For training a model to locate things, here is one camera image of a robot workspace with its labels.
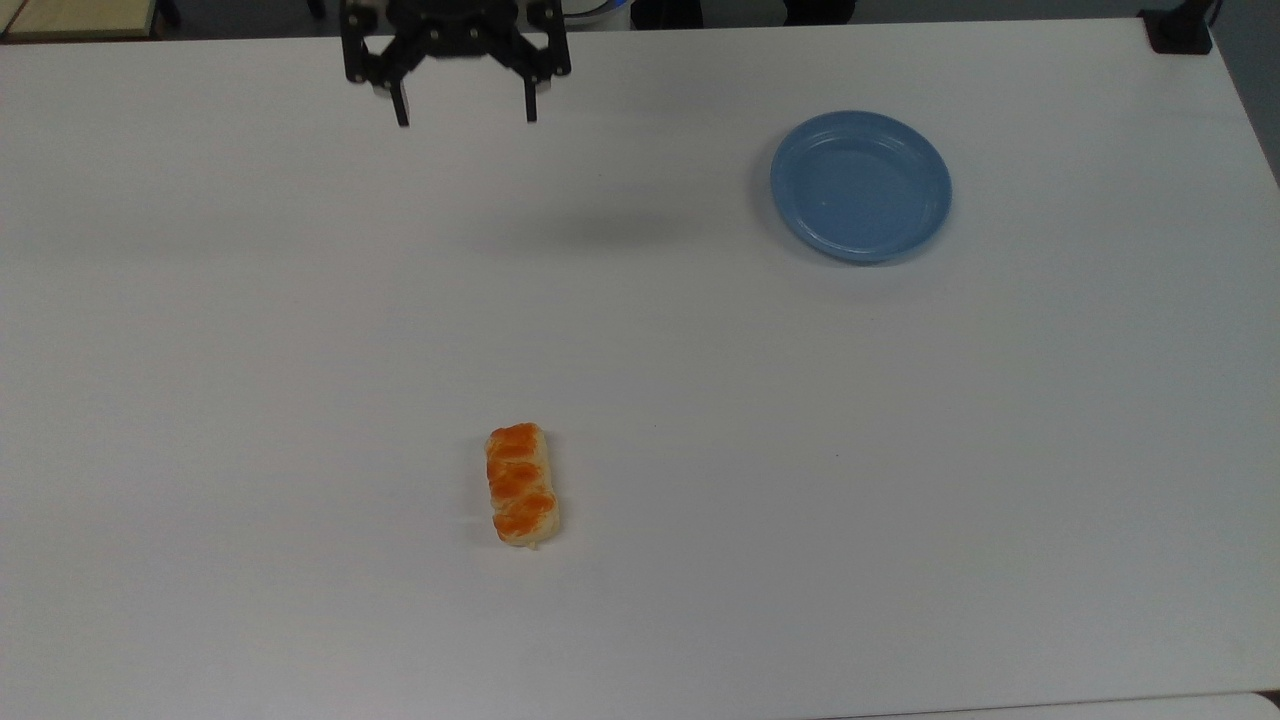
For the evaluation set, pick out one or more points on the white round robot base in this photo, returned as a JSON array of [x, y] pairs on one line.
[[598, 12]]

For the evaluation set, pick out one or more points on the orange glazed bread roll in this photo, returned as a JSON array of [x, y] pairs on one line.
[[521, 485]]

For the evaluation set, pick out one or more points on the blue round plate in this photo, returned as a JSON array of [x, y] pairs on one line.
[[860, 187]]

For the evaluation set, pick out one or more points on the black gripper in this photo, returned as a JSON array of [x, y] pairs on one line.
[[455, 25]]

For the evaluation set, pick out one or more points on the light wooden side table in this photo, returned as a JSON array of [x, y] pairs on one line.
[[78, 17]]

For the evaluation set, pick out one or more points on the black table clamp mount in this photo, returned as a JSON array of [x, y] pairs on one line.
[[1180, 28]]

